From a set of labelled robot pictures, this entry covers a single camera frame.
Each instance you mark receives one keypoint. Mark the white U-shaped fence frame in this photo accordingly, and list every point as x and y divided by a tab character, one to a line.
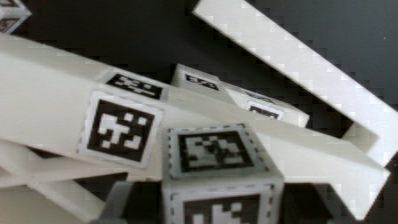
269	42

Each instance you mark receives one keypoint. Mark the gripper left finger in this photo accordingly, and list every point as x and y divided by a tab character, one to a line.
113	213

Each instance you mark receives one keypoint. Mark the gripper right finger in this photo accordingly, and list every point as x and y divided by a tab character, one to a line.
337	208

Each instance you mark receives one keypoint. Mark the white chair back frame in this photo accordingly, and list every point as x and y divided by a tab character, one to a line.
86	115

